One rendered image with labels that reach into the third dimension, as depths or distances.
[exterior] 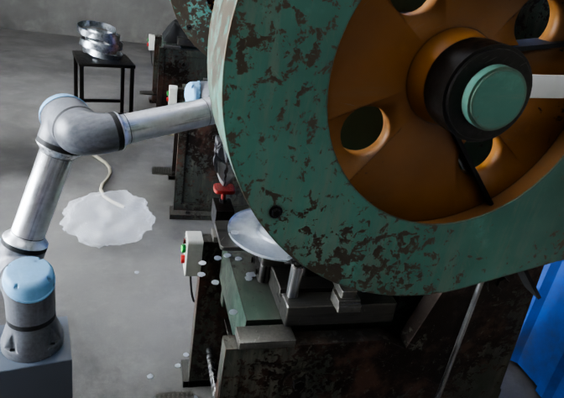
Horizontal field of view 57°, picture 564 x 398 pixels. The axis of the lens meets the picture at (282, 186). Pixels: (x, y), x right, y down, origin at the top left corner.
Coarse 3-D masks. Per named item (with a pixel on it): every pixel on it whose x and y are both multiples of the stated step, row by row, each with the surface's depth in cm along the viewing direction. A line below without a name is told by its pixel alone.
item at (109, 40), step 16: (80, 32) 375; (96, 32) 376; (112, 32) 395; (96, 48) 379; (112, 48) 383; (80, 64) 371; (96, 64) 376; (112, 64) 382; (128, 64) 389; (80, 80) 376; (80, 96) 381; (128, 112) 404
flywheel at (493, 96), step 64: (384, 0) 81; (448, 0) 83; (512, 0) 86; (384, 64) 85; (448, 64) 79; (512, 64) 78; (384, 128) 93; (448, 128) 81; (512, 128) 98; (384, 192) 97; (448, 192) 100; (512, 192) 103
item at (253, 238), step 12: (240, 216) 148; (252, 216) 149; (228, 228) 141; (240, 228) 142; (252, 228) 143; (240, 240) 136; (252, 240) 137; (264, 240) 138; (252, 252) 131; (264, 252) 132; (276, 252) 133
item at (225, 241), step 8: (216, 224) 142; (224, 224) 143; (216, 232) 140; (224, 232) 139; (224, 240) 135; (224, 248) 132; (232, 248) 133; (240, 248) 134; (256, 256) 146; (256, 264) 145; (264, 264) 140; (272, 264) 141; (280, 264) 142; (256, 272) 142; (264, 272) 141; (264, 280) 143
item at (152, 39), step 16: (160, 48) 425; (176, 48) 429; (192, 48) 440; (160, 64) 431; (176, 64) 435; (192, 64) 439; (160, 80) 437; (176, 80) 441; (192, 80) 445; (160, 96) 443
